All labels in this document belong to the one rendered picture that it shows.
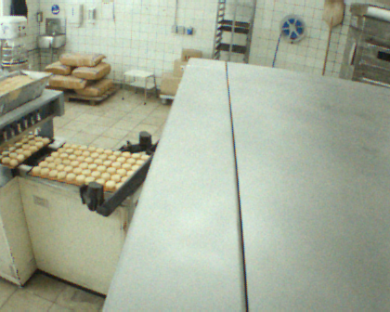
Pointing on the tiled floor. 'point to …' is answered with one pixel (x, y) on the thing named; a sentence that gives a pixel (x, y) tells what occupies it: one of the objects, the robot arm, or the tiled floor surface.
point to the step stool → (141, 82)
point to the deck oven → (374, 46)
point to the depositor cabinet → (9, 229)
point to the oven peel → (333, 14)
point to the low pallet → (89, 96)
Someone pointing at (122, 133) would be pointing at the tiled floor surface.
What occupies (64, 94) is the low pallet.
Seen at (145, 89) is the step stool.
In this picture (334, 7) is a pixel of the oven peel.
